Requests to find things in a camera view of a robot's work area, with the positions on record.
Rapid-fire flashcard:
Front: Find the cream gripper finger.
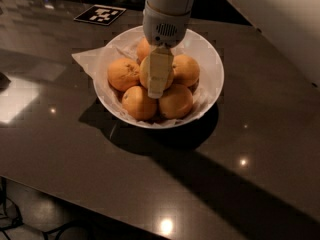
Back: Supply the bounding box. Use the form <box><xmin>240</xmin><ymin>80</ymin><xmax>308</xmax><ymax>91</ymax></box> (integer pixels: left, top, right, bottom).
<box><xmin>147</xmin><ymin>46</ymin><xmax>174</xmax><ymax>99</ymax></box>

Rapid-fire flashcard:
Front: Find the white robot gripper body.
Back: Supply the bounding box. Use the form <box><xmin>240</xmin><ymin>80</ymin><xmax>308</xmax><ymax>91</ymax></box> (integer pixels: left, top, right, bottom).
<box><xmin>143</xmin><ymin>0</ymin><xmax>191</xmax><ymax>48</ymax></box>

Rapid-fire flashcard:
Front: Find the orange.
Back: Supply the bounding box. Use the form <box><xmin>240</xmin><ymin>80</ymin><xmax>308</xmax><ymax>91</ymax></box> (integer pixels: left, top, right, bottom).
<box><xmin>107</xmin><ymin>58</ymin><xmax>140</xmax><ymax>92</ymax></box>
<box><xmin>122</xmin><ymin>86</ymin><xmax>157</xmax><ymax>121</ymax></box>
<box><xmin>136</xmin><ymin>37</ymin><xmax>150</xmax><ymax>63</ymax></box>
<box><xmin>172</xmin><ymin>54</ymin><xmax>200</xmax><ymax>87</ymax></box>
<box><xmin>158</xmin><ymin>84</ymin><xmax>193</xmax><ymax>119</ymax></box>
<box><xmin>139</xmin><ymin>57</ymin><xmax>174</xmax><ymax>89</ymax></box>

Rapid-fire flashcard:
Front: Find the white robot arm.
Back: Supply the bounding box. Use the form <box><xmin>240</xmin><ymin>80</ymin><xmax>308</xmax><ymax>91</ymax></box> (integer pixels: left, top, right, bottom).
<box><xmin>143</xmin><ymin>0</ymin><xmax>320</xmax><ymax>87</ymax></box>

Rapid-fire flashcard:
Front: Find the white round bowl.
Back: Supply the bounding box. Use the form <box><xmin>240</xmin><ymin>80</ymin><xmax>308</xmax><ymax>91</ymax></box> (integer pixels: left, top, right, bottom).
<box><xmin>92</xmin><ymin>25</ymin><xmax>225</xmax><ymax>130</ymax></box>

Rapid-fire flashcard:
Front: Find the white paper bowl liner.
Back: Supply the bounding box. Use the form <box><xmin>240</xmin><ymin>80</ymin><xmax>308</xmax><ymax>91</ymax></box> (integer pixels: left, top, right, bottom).
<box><xmin>71</xmin><ymin>27</ymin><xmax>214</xmax><ymax>128</ymax></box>

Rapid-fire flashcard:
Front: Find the black white marker tag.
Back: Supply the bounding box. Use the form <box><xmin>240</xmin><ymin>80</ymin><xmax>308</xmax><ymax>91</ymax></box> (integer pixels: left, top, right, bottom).
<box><xmin>74</xmin><ymin>5</ymin><xmax>126</xmax><ymax>26</ymax></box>

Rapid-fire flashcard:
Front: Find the black cable on floor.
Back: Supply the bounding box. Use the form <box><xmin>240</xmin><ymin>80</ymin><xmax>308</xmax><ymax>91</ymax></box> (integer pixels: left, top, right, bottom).
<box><xmin>0</xmin><ymin>177</ymin><xmax>91</xmax><ymax>240</ymax></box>

